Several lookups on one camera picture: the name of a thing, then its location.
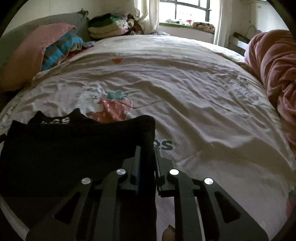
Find pink rumpled duvet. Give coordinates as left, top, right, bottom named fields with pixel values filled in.
left=245, top=30, right=295, bottom=154

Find black garment with white lettering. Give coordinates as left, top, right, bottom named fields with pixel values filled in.
left=1, top=109, right=157, bottom=240

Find blue grey striped blanket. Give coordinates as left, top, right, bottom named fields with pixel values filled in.
left=41, top=32, right=95, bottom=71

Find window with dark frame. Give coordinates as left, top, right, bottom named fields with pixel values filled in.
left=159, top=0, right=220, bottom=27

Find grey quilted headboard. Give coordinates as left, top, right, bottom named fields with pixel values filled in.
left=1, top=9, right=91, bottom=70

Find cream window curtain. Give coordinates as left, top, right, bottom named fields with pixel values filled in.
left=134, top=0, right=159, bottom=35

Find white printed bed sheet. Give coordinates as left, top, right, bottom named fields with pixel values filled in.
left=1, top=36, right=295, bottom=238

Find stack of folded clothes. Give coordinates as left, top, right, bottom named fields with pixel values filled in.
left=88, top=13, right=144, bottom=40

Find clothes pile on windowsill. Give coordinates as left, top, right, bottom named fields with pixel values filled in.
left=192, top=22, right=215, bottom=34

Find pink pillow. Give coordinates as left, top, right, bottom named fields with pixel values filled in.
left=1, top=23, right=75, bottom=91

